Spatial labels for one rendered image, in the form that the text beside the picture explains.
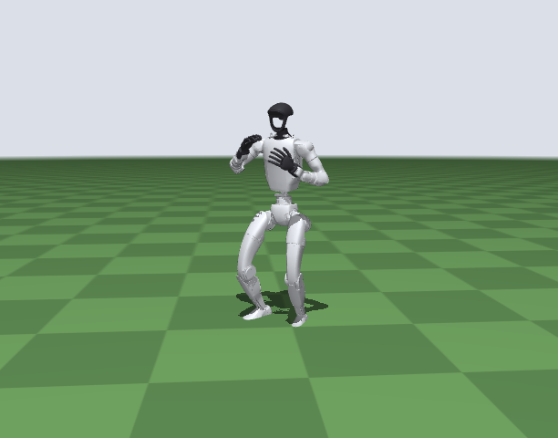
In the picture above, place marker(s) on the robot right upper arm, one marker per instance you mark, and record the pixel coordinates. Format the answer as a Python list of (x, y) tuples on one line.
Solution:
[(256, 148)]

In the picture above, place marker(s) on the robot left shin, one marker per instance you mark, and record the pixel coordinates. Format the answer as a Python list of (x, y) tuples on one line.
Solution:
[(297, 296)]

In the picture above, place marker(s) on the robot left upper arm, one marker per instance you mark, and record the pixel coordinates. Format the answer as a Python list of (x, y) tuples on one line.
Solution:
[(306, 149)]

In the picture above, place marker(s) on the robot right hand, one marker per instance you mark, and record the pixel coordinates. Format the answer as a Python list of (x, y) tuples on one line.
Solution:
[(247, 144)]

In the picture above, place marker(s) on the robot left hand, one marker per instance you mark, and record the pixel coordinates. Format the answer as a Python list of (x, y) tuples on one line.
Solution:
[(287, 163)]

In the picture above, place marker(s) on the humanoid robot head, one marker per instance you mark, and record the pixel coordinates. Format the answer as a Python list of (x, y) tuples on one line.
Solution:
[(280, 111)]

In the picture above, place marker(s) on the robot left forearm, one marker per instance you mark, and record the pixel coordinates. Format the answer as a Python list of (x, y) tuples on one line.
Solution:
[(311, 177)]

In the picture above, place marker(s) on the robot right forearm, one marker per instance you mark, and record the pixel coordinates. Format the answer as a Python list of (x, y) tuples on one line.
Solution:
[(236, 163)]

